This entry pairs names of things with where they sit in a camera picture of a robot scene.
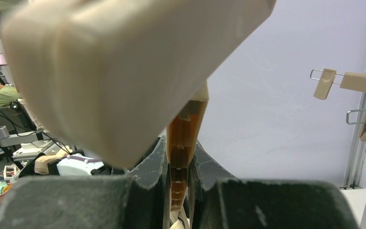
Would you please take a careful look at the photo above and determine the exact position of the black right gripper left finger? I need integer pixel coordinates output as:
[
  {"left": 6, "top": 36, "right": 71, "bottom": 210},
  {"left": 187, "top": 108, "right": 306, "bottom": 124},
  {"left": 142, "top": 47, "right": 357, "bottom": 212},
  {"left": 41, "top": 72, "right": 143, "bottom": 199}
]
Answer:
[{"left": 0, "top": 137, "right": 169, "bottom": 229}]

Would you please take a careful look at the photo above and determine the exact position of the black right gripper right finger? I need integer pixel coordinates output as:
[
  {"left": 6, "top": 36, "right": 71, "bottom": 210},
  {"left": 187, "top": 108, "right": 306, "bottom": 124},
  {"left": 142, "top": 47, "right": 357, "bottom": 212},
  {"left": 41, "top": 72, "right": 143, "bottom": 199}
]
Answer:
[{"left": 190, "top": 143, "right": 358, "bottom": 229}]

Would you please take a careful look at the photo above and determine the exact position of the beige hanger of black underwear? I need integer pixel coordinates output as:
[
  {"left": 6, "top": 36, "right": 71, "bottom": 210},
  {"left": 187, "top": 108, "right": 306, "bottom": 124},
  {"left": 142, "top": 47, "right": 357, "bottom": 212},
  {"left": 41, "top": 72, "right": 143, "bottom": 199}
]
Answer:
[{"left": 0, "top": 0, "right": 276, "bottom": 211}]

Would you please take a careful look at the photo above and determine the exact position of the empty beige clip hanger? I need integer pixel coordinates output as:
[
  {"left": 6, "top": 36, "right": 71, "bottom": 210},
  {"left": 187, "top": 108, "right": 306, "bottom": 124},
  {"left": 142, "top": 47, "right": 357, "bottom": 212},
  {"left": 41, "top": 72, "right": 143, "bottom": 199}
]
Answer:
[{"left": 310, "top": 69, "right": 366, "bottom": 100}]

